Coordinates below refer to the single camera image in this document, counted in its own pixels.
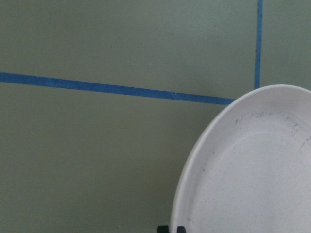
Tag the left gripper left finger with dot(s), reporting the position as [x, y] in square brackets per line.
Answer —
[163, 229]

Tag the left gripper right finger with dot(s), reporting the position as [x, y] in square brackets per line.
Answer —
[181, 229]

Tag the pink plate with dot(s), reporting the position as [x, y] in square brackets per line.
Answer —
[250, 170]

